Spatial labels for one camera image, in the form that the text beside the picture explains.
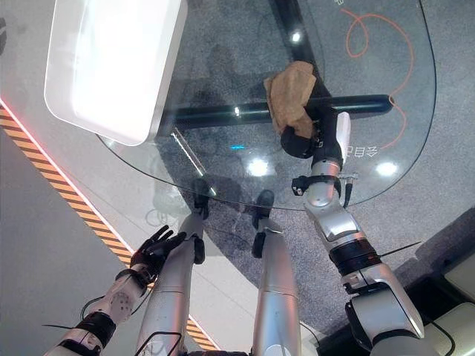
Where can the white and black furniture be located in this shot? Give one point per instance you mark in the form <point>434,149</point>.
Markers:
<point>460,276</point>

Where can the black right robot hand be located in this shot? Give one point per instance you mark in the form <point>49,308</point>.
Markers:
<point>328,137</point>

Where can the brown cloth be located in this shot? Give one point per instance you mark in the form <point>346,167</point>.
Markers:
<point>291,96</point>

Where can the white rectangular basket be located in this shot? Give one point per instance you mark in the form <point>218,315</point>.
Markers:
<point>107,63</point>

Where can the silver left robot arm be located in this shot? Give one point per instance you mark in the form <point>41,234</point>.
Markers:
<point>115,304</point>

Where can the red light strip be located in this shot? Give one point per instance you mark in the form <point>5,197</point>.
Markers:
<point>55,167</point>

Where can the orange black hazard tape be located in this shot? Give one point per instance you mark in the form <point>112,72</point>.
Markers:
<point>44,163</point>

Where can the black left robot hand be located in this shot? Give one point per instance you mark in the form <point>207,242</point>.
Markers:
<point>154,252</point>

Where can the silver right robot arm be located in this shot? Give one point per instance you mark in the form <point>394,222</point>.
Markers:
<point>339,222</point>

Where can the silver right robot leg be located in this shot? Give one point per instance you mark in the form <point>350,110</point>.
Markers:
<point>276,296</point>

